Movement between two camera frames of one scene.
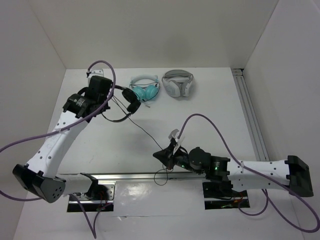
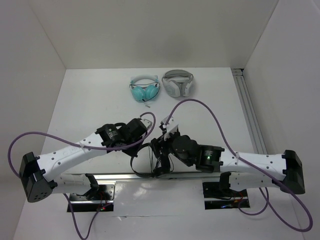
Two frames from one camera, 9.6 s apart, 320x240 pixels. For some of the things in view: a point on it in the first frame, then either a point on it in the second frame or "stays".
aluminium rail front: (148, 176) stays
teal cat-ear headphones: (146, 86) stays
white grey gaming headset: (178, 83) stays
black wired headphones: (133, 103) → (159, 172)
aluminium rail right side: (251, 115) stays
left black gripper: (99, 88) → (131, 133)
